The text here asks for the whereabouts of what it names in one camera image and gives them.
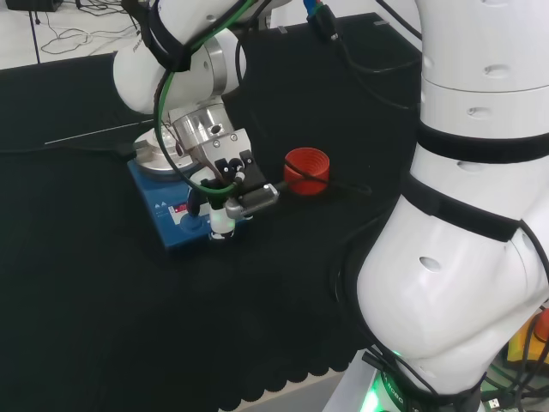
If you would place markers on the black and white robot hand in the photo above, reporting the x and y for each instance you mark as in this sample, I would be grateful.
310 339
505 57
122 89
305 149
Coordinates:
246 171

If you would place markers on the heater with blue base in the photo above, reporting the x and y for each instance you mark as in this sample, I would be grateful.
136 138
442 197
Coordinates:
171 234

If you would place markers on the grey cloth clip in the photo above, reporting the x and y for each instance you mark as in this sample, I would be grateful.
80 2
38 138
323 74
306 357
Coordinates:
281 29

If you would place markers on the thin glass rod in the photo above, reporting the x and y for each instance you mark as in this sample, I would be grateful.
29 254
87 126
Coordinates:
86 135

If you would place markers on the black bench cloth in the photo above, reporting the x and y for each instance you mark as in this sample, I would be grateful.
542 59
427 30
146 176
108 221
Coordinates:
107 300

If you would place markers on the black box on floor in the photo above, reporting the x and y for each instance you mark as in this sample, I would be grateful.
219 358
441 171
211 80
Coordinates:
34 4

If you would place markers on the yellow stop button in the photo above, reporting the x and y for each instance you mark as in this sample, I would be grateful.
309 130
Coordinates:
525 339

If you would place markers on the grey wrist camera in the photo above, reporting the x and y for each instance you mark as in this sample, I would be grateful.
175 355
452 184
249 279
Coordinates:
253 201

